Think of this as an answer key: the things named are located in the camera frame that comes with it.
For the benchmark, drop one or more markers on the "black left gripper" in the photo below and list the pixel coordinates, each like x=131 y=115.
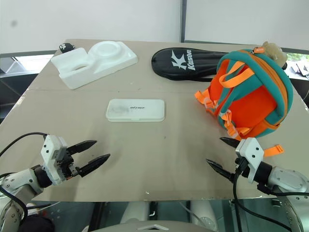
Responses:
x=64 y=164

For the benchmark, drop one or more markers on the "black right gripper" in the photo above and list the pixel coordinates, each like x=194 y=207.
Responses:
x=242 y=169

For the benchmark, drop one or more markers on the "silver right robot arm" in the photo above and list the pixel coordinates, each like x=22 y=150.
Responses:
x=285 y=179

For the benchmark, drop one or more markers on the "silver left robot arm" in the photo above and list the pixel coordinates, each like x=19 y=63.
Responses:
x=22 y=179

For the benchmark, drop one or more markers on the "orange and teal backpack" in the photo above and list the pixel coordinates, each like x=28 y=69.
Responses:
x=251 y=101

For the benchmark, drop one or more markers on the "white plastic case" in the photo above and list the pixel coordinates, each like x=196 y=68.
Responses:
x=135 y=110

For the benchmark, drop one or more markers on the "beige fluffy plush toy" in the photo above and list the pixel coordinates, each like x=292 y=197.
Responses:
x=275 y=54

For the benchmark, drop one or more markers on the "white rounded shape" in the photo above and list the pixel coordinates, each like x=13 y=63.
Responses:
x=202 y=213
x=135 y=212

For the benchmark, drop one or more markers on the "dark rounded shape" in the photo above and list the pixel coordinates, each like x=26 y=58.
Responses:
x=36 y=224

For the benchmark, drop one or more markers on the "white foam packaging tray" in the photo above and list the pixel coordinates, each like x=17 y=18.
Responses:
x=96 y=65

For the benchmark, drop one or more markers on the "grey rounded housing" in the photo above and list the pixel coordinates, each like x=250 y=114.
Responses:
x=149 y=227

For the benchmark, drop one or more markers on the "black Kason racket cover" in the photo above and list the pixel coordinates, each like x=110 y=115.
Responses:
x=178 y=63

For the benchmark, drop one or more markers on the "small black box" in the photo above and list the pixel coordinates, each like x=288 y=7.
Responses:
x=65 y=47

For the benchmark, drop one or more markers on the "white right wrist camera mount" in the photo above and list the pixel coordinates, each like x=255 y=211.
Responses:
x=251 y=151

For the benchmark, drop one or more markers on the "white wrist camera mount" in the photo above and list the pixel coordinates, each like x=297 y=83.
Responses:
x=251 y=151
x=51 y=147

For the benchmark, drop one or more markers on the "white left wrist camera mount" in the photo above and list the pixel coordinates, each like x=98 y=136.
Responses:
x=51 y=147

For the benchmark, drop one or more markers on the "dark vertical post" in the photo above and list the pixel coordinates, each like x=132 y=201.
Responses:
x=182 y=20

